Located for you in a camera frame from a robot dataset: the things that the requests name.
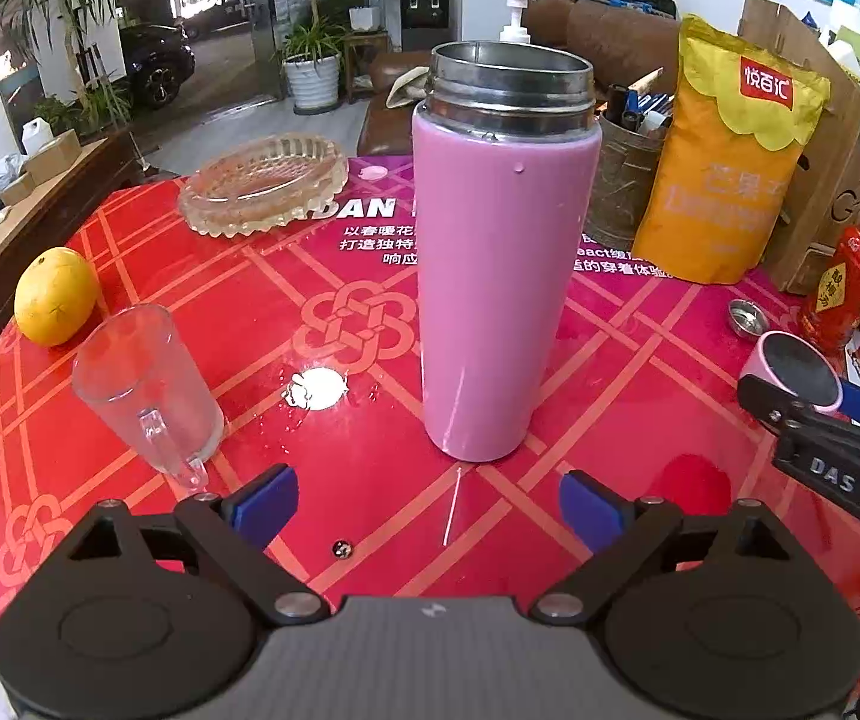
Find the hand sanitizer pump bottle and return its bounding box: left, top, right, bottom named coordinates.
left=498, top=0, right=535, bottom=44

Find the wooden desk organizer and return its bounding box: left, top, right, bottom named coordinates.
left=739, top=0, right=860, bottom=296

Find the white potted plant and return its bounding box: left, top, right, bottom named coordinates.
left=283, top=0, right=342, bottom=115

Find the pink thermos cap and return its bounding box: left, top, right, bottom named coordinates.
left=739, top=330, right=843, bottom=413

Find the yellow dried mango bag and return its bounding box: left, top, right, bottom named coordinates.
left=631, top=15, right=832, bottom=284

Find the pink thermos bottle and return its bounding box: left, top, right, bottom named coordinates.
left=412, top=41, right=602, bottom=463

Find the red patterned tablecloth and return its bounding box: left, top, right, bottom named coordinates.
left=0, top=154, right=860, bottom=662

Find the black water dispenser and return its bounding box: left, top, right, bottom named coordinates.
left=398, top=0, right=453, bottom=52

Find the clear glass mug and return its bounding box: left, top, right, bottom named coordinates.
left=71, top=304, right=224, bottom=493

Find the glass ashtray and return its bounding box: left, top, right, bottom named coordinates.
left=178, top=133, right=348, bottom=238

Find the tall palm plant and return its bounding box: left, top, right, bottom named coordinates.
left=0, top=0, right=130, bottom=130

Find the brown leather sofa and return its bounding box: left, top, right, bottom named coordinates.
left=355, top=0, right=684, bottom=160

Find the wooden low bench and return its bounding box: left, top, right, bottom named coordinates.
left=0, top=132, right=143, bottom=333

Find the bronze pen holder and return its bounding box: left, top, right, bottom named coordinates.
left=582, top=67, right=676, bottom=256

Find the red drink bottle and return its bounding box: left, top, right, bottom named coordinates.
left=799, top=223, right=860, bottom=358

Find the small steel cup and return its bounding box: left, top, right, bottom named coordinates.
left=727, top=298, right=770, bottom=340

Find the black parked car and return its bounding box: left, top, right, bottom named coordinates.
left=121, top=25, right=195, bottom=110

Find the yellow orange fruit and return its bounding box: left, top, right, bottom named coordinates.
left=14, top=247, right=101, bottom=348

